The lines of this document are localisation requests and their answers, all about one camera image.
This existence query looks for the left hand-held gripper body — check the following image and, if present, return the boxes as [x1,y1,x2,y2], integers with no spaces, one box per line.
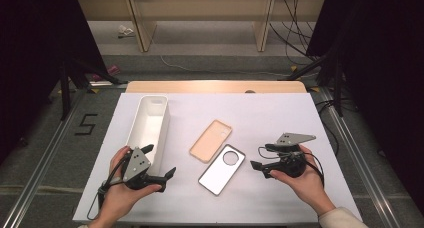
[121,147,168,192]

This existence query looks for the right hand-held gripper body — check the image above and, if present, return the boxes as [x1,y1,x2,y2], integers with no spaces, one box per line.
[263,132,317,179]

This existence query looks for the white plastic storage box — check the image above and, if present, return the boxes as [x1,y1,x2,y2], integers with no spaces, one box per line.
[125,94,171,177]

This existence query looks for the beige phone case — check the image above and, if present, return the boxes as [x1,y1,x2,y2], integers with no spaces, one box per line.
[189,119,234,165]

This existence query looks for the person's right hand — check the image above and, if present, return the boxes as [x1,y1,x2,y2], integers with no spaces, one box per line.
[269,144,336,217]

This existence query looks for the person's left hand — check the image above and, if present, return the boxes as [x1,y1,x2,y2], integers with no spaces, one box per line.
[99,145,163,219]

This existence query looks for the white table mat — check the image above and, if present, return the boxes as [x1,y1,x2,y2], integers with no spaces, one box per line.
[72,92,364,225]

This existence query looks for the wooden table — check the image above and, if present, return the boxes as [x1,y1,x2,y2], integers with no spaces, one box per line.
[125,80,308,95]

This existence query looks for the pink object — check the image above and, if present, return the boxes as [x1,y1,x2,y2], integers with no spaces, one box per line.
[92,64,121,83]

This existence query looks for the crumpled white paper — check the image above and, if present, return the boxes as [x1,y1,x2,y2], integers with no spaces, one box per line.
[116,24,135,39]

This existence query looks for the dark curtain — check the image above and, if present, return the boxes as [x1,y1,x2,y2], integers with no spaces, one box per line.
[305,0,424,207]
[0,0,108,164]

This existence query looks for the beige wooden shelf unit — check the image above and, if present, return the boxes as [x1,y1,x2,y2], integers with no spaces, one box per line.
[75,0,327,53]

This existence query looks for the right hand-held gripper cable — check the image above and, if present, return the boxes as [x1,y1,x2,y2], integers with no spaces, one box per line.
[257,145,325,188]

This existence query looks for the hand-held gripper cable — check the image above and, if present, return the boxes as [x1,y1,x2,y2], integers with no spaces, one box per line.
[86,154,132,222]
[257,145,325,188]

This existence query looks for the left hand-held gripper cable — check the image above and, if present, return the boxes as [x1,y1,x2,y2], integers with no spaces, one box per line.
[86,154,132,222]

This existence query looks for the bundle of black cables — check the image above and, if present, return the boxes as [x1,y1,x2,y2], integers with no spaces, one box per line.
[268,0,322,61]

